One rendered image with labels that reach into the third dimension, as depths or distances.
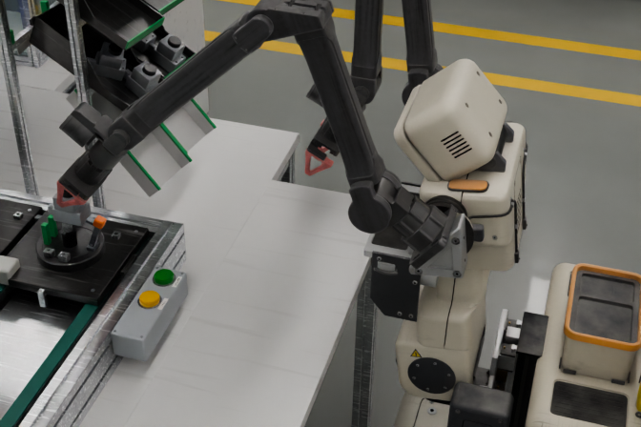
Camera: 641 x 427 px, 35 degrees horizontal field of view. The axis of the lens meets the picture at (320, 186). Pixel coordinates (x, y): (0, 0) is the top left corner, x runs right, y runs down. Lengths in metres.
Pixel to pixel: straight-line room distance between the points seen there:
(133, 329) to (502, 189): 0.75
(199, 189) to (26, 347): 0.67
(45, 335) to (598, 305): 1.12
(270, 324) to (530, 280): 1.67
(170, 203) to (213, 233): 0.16
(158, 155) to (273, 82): 2.41
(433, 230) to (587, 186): 2.39
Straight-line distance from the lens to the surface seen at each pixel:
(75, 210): 2.09
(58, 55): 2.23
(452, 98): 1.85
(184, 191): 2.52
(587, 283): 2.24
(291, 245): 2.33
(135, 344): 1.99
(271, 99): 4.58
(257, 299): 2.19
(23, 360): 2.05
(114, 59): 2.21
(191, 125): 2.47
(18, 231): 2.27
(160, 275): 2.09
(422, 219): 1.81
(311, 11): 1.67
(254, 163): 2.60
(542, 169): 4.23
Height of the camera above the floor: 2.31
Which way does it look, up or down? 35 degrees down
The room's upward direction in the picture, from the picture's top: 1 degrees clockwise
